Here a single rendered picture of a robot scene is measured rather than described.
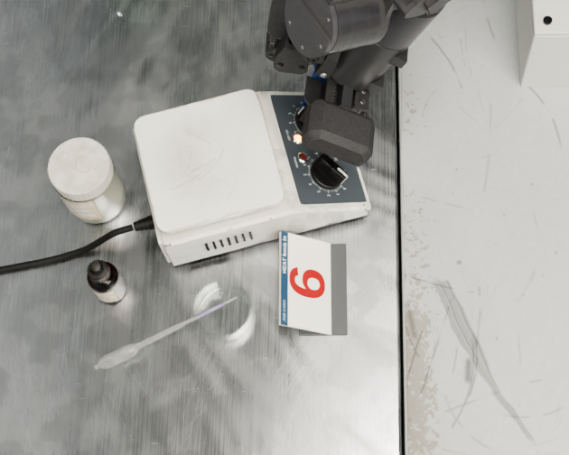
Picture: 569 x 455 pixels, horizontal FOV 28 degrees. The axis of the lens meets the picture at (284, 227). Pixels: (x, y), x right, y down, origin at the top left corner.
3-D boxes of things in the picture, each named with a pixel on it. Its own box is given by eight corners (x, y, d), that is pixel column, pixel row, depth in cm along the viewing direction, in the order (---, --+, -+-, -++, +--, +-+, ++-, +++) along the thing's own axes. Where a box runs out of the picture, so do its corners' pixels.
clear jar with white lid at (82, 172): (88, 161, 114) (68, 125, 106) (138, 185, 112) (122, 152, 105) (56, 210, 112) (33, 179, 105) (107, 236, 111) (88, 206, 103)
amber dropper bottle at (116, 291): (107, 269, 110) (89, 245, 103) (133, 283, 109) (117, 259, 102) (89, 295, 109) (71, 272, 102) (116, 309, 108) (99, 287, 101)
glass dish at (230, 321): (195, 344, 106) (191, 338, 104) (195, 288, 108) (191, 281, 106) (254, 341, 106) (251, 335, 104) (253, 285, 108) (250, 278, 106)
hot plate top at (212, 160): (256, 89, 106) (256, 85, 105) (288, 204, 102) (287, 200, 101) (132, 122, 106) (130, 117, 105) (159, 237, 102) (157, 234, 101)
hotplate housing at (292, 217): (336, 102, 114) (334, 63, 107) (372, 218, 109) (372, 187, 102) (122, 158, 114) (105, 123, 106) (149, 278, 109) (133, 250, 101)
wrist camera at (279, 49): (359, -7, 97) (288, -35, 95) (351, 60, 93) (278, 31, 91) (328, 34, 102) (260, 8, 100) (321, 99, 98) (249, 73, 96)
